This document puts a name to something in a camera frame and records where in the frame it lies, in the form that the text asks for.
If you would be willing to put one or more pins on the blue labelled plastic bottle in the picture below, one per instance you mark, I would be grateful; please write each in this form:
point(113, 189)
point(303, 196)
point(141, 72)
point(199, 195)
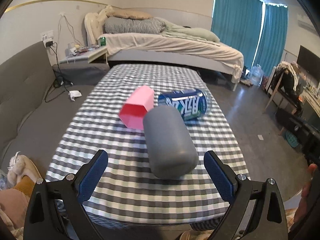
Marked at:
point(191, 103)

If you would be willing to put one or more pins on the green drink can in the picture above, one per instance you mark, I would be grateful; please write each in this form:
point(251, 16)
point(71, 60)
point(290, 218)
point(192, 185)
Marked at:
point(102, 41)

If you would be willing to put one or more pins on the person's right hand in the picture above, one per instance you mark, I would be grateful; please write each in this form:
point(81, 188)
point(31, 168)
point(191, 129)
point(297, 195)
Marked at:
point(302, 208)

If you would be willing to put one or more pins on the crumpled white tissue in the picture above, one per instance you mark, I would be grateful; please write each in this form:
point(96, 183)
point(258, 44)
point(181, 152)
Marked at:
point(73, 94)

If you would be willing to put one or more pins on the beige pillow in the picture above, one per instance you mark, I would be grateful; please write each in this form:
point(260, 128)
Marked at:
point(130, 14)

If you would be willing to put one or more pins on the white wall socket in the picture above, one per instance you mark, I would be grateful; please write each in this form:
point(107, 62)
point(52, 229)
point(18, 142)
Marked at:
point(47, 38)

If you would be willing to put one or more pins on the beige fluffy slipper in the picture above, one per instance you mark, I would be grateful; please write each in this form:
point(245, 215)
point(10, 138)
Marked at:
point(19, 167)

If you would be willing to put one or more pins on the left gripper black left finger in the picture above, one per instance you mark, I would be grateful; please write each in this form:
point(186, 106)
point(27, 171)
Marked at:
point(43, 220)

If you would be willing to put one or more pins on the bed with cream sheet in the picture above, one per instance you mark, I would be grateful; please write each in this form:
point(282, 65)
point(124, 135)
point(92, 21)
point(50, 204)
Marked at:
point(164, 49)

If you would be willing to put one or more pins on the grey plastic cup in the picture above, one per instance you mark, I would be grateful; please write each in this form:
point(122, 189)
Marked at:
point(171, 151)

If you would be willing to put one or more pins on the grey fabric sofa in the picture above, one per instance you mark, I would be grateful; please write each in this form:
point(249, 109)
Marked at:
point(35, 106)

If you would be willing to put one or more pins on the grey white checked tablecloth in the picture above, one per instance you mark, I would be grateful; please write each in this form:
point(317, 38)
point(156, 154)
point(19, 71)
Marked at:
point(128, 193)

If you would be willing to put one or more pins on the light green blanket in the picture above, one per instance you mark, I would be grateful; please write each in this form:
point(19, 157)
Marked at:
point(172, 29)

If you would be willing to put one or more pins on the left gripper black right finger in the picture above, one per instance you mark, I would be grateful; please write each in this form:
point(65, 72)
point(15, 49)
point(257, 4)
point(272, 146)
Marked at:
point(267, 220)

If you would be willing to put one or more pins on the large clear water jug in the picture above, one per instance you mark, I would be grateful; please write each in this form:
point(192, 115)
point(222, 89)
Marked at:
point(256, 75)

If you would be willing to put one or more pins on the white paper scrap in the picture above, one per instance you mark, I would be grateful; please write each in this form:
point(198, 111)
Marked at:
point(260, 137)

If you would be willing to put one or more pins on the white bedside table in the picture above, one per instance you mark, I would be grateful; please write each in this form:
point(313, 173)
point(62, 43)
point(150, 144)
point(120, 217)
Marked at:
point(88, 56)

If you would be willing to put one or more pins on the pink faceted cup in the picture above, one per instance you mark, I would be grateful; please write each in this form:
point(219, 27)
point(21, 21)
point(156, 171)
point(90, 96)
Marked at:
point(136, 107)

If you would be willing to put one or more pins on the teal laundry basket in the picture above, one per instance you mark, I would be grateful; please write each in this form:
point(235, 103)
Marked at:
point(291, 139)

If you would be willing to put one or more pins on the wooden chair with clothes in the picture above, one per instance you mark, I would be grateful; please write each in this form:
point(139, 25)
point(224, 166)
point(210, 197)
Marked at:
point(285, 76)

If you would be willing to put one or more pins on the checked grey pillow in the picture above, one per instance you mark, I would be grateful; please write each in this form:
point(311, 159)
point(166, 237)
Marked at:
point(115, 25)

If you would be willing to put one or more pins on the teal window curtain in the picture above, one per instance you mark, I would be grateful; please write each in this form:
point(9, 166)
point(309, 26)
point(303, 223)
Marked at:
point(257, 29)

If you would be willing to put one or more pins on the black television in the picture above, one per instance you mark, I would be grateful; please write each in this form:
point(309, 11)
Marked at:
point(309, 62)

